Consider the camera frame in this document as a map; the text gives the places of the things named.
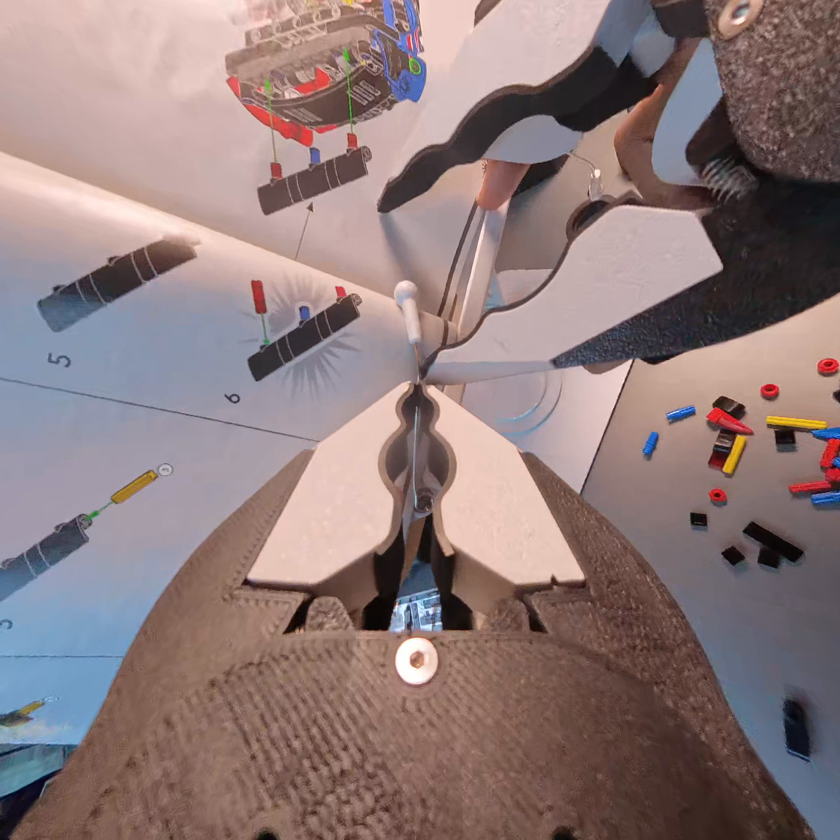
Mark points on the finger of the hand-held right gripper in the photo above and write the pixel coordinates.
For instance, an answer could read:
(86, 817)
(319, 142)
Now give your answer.
(630, 262)
(538, 46)

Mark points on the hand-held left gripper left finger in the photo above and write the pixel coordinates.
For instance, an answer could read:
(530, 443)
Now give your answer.
(315, 525)

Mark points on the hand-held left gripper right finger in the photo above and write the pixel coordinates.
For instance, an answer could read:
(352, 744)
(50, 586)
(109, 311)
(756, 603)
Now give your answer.
(512, 525)

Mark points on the lego sticker sheet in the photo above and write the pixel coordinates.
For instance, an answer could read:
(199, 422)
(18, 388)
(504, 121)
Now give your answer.
(417, 613)

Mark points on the pile of small lego pieces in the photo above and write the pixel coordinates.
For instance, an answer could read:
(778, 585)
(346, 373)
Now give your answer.
(735, 453)

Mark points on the lego instruction booklet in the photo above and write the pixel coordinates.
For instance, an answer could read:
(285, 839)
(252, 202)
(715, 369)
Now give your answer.
(131, 394)

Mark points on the black lego connector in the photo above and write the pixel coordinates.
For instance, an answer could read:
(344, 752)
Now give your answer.
(796, 725)

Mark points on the person's right hand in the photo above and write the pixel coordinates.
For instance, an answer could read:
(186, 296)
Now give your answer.
(502, 184)

